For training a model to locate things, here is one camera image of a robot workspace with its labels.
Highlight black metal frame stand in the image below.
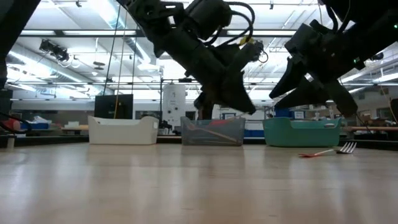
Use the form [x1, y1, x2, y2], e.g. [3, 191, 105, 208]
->
[160, 77, 211, 121]

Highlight teal plastic bin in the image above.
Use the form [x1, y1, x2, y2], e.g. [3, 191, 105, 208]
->
[262, 116, 342, 147]

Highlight blue storage box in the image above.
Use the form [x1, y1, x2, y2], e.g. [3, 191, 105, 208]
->
[274, 107, 305, 119]

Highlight white plastic bin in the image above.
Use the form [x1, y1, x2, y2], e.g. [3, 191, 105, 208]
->
[87, 115, 159, 146]

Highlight grey translucent plastic bin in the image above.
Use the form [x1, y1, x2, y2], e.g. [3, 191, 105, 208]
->
[180, 116, 246, 146]

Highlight black hanging camera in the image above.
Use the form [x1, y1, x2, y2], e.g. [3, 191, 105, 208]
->
[39, 39, 70, 62]

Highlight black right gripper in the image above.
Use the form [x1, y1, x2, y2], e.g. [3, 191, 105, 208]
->
[269, 20, 364, 118]

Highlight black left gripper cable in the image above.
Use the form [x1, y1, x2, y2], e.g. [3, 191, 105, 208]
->
[213, 1, 256, 46]

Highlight white cylindrical tank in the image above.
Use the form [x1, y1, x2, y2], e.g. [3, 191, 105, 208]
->
[162, 83, 187, 125]

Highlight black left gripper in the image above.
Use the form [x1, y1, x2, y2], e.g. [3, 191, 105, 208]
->
[167, 30, 265, 121]

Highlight thin black hanging cable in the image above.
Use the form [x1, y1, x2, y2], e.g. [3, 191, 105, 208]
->
[102, 6, 121, 88]

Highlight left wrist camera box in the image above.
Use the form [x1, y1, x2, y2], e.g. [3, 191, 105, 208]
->
[185, 0, 233, 40]

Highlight wooden rod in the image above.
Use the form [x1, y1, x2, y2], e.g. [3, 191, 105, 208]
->
[346, 126, 398, 132]

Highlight yellow tag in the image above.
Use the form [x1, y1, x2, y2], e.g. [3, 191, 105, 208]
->
[238, 35, 255, 46]

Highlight blue storage crate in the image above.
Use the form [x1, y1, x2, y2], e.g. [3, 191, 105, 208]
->
[20, 123, 49, 130]

